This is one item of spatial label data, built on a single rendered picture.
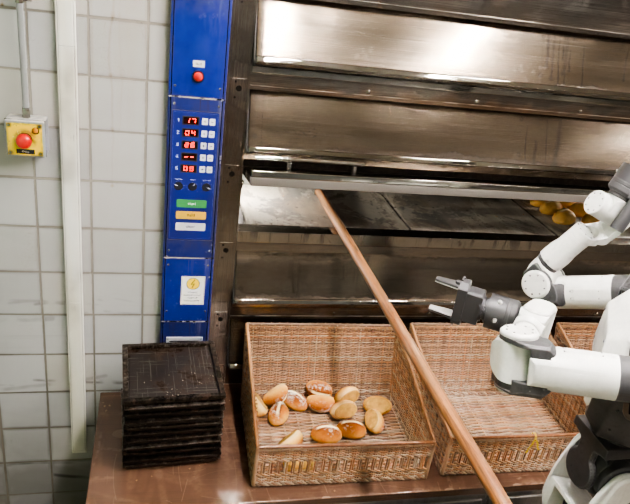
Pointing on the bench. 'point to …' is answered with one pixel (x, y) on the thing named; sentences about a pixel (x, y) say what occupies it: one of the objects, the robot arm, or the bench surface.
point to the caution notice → (192, 290)
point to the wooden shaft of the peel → (421, 365)
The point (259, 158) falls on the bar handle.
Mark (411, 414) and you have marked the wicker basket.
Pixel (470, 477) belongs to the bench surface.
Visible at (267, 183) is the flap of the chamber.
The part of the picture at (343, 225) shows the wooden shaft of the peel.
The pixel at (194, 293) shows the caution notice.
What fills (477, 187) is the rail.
